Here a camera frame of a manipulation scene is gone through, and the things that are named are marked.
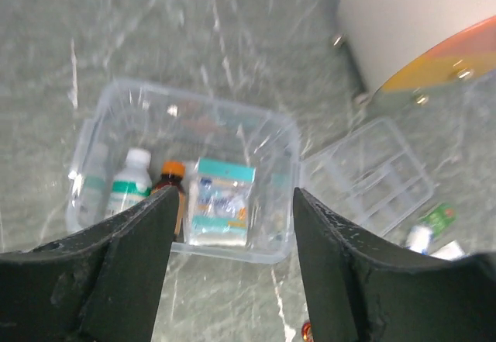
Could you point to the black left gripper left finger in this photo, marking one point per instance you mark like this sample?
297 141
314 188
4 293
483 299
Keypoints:
100 284

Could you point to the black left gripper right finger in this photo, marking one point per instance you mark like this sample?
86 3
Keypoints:
360 287

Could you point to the white green medicine bottle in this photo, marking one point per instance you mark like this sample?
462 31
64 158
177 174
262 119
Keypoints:
132 184

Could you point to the clear compartment tray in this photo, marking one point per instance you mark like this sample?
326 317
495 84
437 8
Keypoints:
370 176

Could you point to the white gauze packet blue print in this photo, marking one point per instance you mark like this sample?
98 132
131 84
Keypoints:
217 214

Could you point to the teal bandage packet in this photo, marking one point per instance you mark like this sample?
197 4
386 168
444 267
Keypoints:
225 172

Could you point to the clear plastic storage box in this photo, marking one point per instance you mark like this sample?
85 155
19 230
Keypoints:
177 125

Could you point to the copper coin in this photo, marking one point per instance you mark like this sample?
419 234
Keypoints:
306 332

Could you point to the white blue ointment tube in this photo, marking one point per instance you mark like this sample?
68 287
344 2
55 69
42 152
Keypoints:
419 238

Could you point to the clear wrapped packet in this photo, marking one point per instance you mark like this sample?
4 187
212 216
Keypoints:
450 252

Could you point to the green sachet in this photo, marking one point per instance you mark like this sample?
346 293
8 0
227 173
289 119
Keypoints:
439 218

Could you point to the round drawer cabinet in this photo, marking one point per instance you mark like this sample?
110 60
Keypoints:
402 45

